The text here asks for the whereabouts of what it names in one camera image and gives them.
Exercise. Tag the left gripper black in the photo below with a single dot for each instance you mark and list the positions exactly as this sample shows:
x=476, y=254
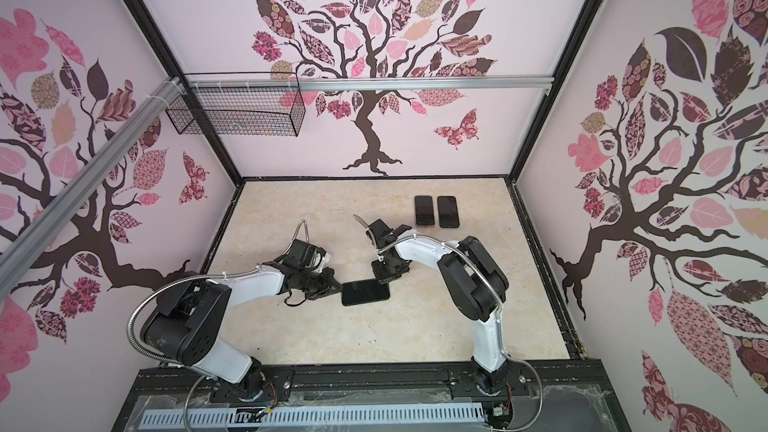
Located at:
x=328, y=288

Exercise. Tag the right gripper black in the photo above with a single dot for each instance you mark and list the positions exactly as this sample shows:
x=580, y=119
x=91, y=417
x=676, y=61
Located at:
x=377, y=272

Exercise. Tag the small black phone case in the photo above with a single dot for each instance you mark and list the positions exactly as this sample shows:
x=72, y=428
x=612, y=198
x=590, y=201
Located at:
x=366, y=303

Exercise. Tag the pink phone case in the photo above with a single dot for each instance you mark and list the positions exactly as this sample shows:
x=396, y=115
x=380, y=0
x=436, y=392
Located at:
x=424, y=225

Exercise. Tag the dark phone screen up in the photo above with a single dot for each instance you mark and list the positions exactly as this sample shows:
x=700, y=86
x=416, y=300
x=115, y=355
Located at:
x=447, y=211

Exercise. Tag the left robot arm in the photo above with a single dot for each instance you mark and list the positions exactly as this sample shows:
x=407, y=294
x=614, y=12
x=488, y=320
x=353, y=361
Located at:
x=181, y=321

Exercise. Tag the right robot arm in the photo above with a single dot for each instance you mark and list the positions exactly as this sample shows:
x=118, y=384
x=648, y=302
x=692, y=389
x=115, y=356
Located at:
x=474, y=281

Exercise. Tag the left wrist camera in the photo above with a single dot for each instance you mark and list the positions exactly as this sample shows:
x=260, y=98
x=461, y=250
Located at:
x=324, y=261

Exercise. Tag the white slotted cable duct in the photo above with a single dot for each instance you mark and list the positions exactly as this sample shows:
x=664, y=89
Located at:
x=339, y=415

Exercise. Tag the black wire basket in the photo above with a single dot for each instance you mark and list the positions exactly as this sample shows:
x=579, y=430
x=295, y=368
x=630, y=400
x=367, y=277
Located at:
x=247, y=107

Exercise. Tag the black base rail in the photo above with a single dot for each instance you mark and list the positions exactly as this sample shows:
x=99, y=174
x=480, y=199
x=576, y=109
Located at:
x=546, y=395

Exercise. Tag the back aluminium rail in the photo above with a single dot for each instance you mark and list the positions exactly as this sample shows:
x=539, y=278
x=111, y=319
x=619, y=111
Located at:
x=395, y=84

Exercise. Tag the aluminium rail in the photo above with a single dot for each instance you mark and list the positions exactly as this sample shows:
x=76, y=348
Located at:
x=395, y=84
x=19, y=257

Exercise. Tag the left aluminium rail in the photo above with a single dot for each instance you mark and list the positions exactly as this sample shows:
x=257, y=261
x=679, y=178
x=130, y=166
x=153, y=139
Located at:
x=19, y=257

